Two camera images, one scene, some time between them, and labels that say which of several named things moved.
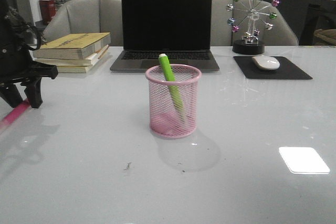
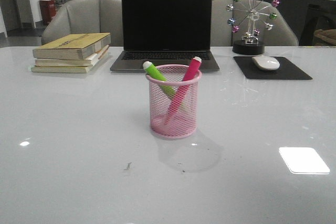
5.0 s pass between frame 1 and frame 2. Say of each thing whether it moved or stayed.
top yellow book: stayed
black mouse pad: stayed
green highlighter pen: moved
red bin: stayed
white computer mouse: stayed
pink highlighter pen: moved
